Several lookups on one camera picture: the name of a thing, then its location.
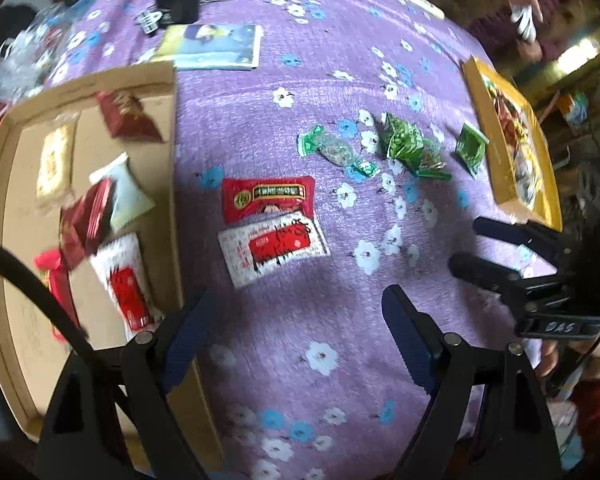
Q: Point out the purple floral tablecloth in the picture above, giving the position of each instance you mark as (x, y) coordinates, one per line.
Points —
(301, 372)

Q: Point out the dark red peanut packet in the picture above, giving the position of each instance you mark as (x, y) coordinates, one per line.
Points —
(84, 225)

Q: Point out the white flat box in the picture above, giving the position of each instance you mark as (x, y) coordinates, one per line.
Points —
(428, 9)

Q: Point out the green pea snack packet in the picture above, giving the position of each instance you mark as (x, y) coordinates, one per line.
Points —
(470, 148)

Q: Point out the long red snack packet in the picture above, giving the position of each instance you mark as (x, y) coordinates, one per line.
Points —
(55, 276)

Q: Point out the green wrapped candy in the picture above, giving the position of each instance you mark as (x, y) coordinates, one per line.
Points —
(337, 151)

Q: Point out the white red snack packet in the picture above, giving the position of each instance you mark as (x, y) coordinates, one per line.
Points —
(120, 269)

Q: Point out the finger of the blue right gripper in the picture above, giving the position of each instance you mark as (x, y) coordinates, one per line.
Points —
(482, 273)
(531, 234)

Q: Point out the blue yellow booklet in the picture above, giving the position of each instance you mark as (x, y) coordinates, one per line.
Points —
(211, 47)

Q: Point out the white red square packet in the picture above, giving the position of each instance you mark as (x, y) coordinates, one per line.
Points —
(253, 251)

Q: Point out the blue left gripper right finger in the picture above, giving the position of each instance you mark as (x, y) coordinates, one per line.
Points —
(416, 335)

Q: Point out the pale green white packet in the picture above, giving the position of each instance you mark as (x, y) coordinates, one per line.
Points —
(130, 201)

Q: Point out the brown cardboard box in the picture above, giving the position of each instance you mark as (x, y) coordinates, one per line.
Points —
(32, 351)

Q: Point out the large green pea packet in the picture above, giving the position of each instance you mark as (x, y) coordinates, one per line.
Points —
(400, 139)

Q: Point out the clear green biscuit packet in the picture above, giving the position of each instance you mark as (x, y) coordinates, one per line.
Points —
(427, 163)

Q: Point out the beige biscuit packet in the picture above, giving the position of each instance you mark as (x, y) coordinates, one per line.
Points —
(54, 173)

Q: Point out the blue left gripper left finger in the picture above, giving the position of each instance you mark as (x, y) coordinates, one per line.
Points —
(186, 331)

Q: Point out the dark red packet in box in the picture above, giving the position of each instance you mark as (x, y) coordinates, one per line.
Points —
(125, 117)

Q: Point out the yellow snack box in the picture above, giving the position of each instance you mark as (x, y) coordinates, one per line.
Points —
(520, 170)

